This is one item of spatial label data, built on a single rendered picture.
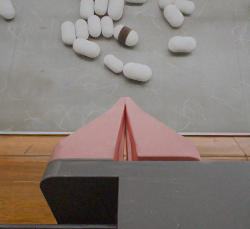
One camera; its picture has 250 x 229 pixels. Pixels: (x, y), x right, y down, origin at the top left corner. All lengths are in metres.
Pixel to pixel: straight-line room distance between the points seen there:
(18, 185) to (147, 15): 0.28
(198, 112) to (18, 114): 0.24
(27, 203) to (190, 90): 0.24
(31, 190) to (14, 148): 0.05
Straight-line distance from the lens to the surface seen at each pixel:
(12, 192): 0.25
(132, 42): 0.26
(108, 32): 0.27
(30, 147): 0.25
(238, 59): 0.31
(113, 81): 0.25
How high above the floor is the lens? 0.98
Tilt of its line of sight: 76 degrees down
